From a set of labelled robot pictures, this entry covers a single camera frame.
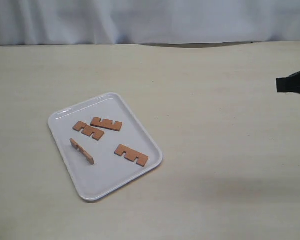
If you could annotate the white backdrop curtain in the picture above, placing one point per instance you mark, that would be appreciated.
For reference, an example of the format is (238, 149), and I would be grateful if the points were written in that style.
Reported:
(69, 22)

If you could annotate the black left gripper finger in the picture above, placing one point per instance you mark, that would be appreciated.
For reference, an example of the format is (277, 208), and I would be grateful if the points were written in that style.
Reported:
(289, 84)

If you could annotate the white plastic tray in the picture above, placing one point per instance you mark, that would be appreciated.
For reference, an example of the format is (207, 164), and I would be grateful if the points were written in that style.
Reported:
(110, 171)

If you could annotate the notched wooden piece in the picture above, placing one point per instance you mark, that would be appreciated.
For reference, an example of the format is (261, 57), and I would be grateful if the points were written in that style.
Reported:
(88, 130)
(131, 155)
(79, 148)
(106, 124)

